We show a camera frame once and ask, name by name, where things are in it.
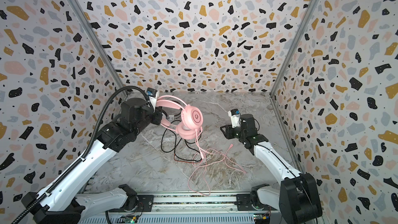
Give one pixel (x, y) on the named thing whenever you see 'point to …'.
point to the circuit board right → (261, 218)
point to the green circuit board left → (129, 220)
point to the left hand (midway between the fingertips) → (159, 102)
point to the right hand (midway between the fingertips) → (221, 124)
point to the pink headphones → (191, 124)
